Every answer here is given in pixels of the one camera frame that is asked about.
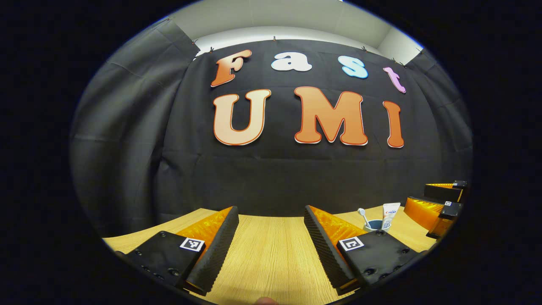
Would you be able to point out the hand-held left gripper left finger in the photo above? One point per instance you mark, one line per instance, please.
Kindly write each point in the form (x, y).
(218, 250)

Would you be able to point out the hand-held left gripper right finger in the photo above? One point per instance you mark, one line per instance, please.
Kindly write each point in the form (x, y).
(324, 250)

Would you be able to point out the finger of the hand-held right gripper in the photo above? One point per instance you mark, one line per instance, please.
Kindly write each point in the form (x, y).
(423, 208)
(442, 191)

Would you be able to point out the white toothpaste tube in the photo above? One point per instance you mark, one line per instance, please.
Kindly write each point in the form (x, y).
(390, 214)

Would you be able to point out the white toothbrush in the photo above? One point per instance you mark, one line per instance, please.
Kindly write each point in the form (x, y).
(362, 212)

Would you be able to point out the wooden desktop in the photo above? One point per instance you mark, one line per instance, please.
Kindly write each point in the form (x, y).
(271, 254)

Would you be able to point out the black backdrop cloth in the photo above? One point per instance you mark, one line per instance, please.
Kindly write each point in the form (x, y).
(275, 178)

